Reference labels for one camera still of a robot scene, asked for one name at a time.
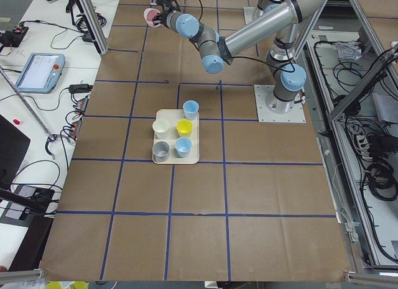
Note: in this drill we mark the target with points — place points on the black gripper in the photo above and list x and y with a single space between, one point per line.
163 18

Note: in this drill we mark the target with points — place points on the pink plastic cup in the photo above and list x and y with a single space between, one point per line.
152 17

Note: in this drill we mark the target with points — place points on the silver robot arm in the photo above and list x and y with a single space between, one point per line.
215 51

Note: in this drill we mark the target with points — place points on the light blue cup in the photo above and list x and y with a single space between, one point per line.
190 109
183 146

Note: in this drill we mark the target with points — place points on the cream white cup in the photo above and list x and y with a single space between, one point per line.
161 128

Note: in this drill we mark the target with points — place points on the yellow plastic cup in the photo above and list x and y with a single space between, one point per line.
184 128

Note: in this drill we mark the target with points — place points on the grey plastic cup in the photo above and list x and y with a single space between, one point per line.
160 152

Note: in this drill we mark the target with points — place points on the black power adapter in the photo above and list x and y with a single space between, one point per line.
80 88

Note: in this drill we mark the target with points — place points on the cream plastic tray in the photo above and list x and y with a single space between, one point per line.
171 156

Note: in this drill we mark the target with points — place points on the blue teach pendant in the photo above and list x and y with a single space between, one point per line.
40 73

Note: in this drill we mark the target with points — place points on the aluminium frame post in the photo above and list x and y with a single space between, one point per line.
94 27

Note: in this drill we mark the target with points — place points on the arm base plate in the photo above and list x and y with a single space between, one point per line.
271 110
251 13

